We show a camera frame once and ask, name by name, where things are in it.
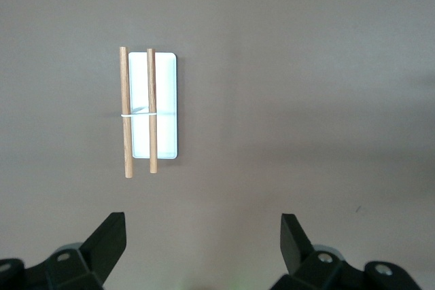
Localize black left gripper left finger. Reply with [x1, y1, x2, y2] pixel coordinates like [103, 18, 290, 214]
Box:
[0, 212, 127, 290]

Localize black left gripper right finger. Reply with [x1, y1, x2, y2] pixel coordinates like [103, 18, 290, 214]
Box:
[271, 213, 423, 290]

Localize white towel rack wooden bars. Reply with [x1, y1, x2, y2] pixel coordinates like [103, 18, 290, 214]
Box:
[118, 46, 179, 179]

